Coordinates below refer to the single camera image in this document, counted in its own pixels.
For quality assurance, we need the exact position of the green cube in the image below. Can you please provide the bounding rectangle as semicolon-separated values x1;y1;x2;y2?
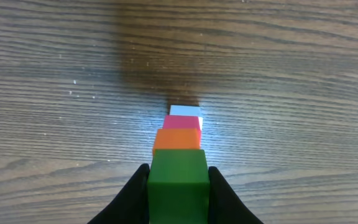
146;148;211;224

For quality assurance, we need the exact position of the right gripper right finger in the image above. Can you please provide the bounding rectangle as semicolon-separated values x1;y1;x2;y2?
207;166;265;224

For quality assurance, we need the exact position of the pink cube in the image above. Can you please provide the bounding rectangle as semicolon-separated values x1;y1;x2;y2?
162;114;203;141

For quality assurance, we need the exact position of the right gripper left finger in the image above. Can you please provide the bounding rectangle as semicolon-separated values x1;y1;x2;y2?
87;163;152;224

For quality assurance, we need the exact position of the orange cube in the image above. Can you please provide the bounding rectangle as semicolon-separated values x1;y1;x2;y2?
152;128;203;156

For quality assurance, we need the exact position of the white cube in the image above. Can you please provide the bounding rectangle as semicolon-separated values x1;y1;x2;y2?
168;105;204;131

